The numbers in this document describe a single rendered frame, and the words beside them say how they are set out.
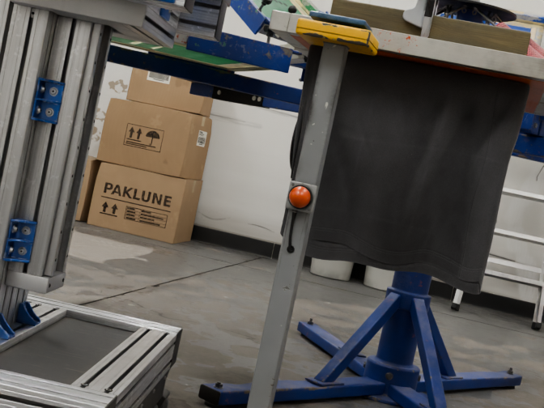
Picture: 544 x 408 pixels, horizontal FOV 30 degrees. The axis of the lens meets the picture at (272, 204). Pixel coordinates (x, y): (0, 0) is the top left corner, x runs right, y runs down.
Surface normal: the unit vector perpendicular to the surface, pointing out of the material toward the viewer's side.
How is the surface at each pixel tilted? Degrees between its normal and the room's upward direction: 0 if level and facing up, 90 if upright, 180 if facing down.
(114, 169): 89
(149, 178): 89
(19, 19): 90
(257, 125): 90
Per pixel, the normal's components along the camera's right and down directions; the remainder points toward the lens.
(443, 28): -0.22, 0.01
